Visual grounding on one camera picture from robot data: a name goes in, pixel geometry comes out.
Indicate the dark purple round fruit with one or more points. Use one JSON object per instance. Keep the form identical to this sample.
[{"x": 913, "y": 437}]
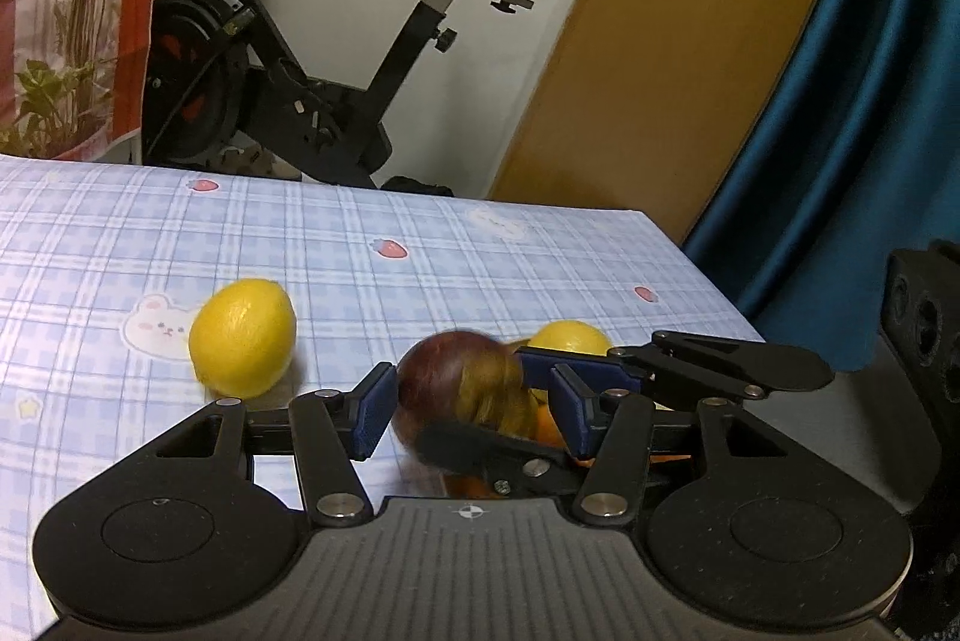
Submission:
[{"x": 442, "y": 379}]

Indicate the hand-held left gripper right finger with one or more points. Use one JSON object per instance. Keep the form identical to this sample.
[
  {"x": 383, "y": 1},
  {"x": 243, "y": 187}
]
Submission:
[{"x": 574, "y": 412}]

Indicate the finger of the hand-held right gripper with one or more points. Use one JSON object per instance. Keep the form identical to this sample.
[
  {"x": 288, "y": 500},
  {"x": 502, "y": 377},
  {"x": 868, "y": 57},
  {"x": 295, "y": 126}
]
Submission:
[
  {"x": 480, "y": 450},
  {"x": 616, "y": 369}
]

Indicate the black exercise bike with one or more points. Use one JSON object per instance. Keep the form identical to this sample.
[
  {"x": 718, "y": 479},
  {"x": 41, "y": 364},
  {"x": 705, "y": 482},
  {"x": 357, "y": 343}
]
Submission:
[{"x": 300, "y": 86}]

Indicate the yellow lemon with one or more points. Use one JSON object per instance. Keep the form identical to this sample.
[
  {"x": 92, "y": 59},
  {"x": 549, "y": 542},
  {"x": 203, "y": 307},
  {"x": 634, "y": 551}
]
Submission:
[
  {"x": 241, "y": 337},
  {"x": 570, "y": 339}
]

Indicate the blue checked tablecloth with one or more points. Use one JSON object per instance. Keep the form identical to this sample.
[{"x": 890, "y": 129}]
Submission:
[{"x": 375, "y": 281}]

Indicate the small orange mandarin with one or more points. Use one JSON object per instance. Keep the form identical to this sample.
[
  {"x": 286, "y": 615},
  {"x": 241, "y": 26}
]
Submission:
[
  {"x": 469, "y": 486},
  {"x": 546, "y": 425}
]

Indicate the blue curtain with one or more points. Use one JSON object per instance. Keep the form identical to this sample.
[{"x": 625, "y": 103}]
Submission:
[{"x": 862, "y": 124}]

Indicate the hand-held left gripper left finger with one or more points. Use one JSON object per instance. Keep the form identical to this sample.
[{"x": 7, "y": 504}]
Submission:
[{"x": 375, "y": 412}]

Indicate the printed backdrop cloth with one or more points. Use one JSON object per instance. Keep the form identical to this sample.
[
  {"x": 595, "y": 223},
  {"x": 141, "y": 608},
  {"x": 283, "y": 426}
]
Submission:
[{"x": 67, "y": 11}]

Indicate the wooden door panel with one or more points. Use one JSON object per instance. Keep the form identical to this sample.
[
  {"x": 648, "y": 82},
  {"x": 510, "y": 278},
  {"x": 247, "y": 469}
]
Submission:
[{"x": 660, "y": 49}]

